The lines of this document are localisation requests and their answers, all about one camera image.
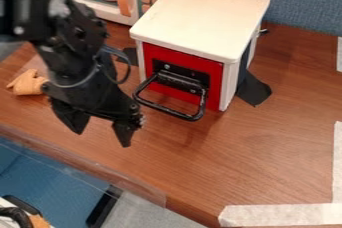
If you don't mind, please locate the white cabinet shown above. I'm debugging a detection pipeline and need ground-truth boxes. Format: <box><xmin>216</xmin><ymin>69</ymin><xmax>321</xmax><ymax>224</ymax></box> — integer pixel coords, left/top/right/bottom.
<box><xmin>128</xmin><ymin>0</ymin><xmax>272</xmax><ymax>112</ymax></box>

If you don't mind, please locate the red drawer with black handle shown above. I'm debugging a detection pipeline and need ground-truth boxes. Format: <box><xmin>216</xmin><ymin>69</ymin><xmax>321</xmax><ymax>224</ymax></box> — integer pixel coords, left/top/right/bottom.
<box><xmin>132</xmin><ymin>41</ymin><xmax>225</xmax><ymax>122</ymax></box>

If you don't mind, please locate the orange toy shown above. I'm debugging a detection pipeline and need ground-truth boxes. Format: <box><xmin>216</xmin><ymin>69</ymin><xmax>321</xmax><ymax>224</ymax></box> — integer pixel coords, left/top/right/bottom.
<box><xmin>5</xmin><ymin>68</ymin><xmax>50</xmax><ymax>97</ymax></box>

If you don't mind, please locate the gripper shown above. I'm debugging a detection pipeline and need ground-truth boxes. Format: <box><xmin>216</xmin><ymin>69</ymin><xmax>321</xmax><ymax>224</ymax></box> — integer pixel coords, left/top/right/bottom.
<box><xmin>40</xmin><ymin>50</ymin><xmax>147</xmax><ymax>149</ymax></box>

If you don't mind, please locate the black tape piece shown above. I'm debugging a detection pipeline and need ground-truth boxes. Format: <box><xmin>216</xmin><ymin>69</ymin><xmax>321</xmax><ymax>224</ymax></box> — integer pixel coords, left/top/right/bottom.
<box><xmin>235</xmin><ymin>43</ymin><xmax>274</xmax><ymax>108</ymax></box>

